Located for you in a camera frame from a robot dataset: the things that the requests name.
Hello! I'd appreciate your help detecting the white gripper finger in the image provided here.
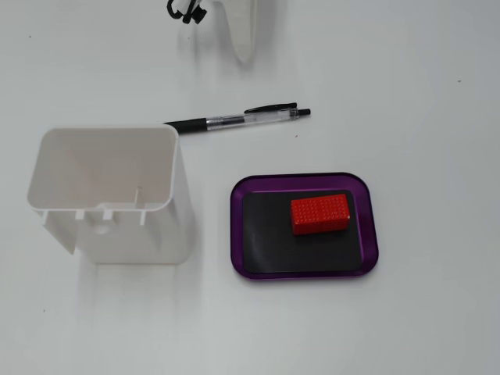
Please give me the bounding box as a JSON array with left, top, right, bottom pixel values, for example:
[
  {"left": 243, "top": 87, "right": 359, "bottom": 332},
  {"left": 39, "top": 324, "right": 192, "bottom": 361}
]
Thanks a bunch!
[{"left": 212, "top": 0, "right": 259, "bottom": 64}]

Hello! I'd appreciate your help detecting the black clear retractable pen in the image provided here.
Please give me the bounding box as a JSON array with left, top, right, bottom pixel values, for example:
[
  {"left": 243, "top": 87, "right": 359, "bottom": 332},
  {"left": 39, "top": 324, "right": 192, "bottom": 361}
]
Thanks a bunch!
[{"left": 162, "top": 102, "right": 312, "bottom": 135}]

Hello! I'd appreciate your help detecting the white plastic pen holder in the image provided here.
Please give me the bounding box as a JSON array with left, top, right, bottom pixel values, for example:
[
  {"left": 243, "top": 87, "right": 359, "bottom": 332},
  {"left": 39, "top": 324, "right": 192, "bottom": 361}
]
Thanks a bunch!
[{"left": 26, "top": 123, "right": 192, "bottom": 266}]

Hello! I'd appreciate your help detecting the purple metal tray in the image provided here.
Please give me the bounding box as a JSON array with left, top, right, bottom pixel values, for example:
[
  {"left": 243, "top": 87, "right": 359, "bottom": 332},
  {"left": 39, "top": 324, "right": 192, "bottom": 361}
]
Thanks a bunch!
[{"left": 229, "top": 171, "right": 380, "bottom": 283}]

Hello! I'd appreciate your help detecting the red studded block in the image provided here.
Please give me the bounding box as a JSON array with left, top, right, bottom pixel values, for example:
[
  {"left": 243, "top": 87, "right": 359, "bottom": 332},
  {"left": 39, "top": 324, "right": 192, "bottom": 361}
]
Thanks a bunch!
[{"left": 290, "top": 193, "right": 351, "bottom": 237}]

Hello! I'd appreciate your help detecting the black tray mat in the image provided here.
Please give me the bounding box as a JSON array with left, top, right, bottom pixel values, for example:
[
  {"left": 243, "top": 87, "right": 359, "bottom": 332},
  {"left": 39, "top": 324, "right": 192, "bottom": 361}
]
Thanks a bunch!
[{"left": 241, "top": 190, "right": 366, "bottom": 274}]

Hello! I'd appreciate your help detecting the black cable clip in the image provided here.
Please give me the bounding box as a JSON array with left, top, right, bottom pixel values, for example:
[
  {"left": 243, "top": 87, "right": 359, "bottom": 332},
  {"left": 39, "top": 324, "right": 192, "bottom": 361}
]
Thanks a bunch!
[{"left": 166, "top": 0, "right": 207, "bottom": 26}]

